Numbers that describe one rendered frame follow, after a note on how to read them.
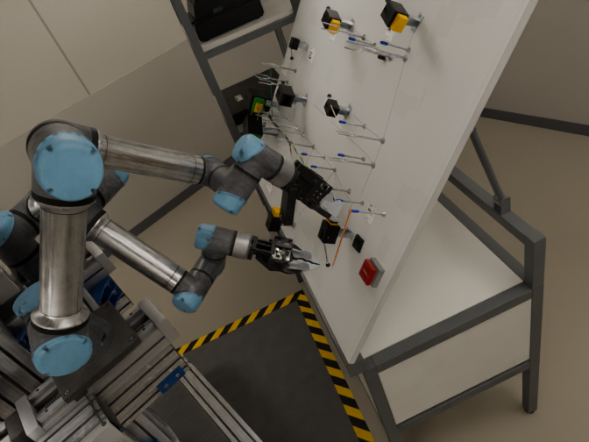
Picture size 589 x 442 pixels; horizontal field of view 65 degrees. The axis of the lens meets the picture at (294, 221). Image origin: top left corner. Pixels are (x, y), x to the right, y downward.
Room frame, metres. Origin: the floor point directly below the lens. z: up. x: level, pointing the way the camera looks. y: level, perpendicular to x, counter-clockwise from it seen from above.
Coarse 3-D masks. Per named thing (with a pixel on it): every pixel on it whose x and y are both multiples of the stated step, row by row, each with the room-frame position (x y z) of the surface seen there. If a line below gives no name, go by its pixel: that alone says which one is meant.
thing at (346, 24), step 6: (324, 12) 1.47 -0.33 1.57; (330, 12) 1.44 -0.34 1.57; (336, 12) 1.45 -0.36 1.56; (324, 18) 1.45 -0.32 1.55; (330, 18) 1.41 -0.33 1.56; (336, 18) 1.42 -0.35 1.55; (324, 24) 1.44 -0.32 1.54; (342, 24) 1.46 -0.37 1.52; (348, 24) 1.44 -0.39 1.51; (348, 30) 1.45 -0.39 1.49
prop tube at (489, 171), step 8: (472, 136) 0.94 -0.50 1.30; (472, 144) 0.95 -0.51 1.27; (480, 144) 0.94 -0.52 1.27; (480, 152) 0.94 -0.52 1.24; (480, 160) 0.95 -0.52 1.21; (488, 160) 0.94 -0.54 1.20; (488, 168) 0.94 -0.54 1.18; (488, 176) 0.95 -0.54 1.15; (496, 184) 0.94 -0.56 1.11; (496, 192) 0.94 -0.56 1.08; (496, 200) 0.95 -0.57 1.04
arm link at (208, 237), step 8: (200, 232) 1.05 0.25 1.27; (208, 232) 1.04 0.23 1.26; (216, 232) 1.04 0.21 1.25; (224, 232) 1.04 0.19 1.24; (232, 232) 1.04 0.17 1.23; (200, 240) 1.03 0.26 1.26; (208, 240) 1.03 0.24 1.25; (216, 240) 1.02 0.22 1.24; (224, 240) 1.02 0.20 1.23; (232, 240) 1.02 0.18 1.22; (200, 248) 1.04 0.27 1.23; (208, 248) 1.03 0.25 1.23; (216, 248) 1.02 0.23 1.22; (224, 248) 1.01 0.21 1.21; (232, 248) 1.01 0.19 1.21; (208, 256) 1.04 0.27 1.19; (216, 256) 1.03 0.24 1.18
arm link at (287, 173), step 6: (288, 162) 1.00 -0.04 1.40; (282, 168) 0.98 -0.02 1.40; (288, 168) 0.98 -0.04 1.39; (282, 174) 0.97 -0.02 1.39; (288, 174) 0.98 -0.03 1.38; (270, 180) 0.98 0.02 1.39; (276, 180) 0.97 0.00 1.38; (282, 180) 0.97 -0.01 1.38; (288, 180) 0.97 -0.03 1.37; (276, 186) 0.99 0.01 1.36; (282, 186) 0.98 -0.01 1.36
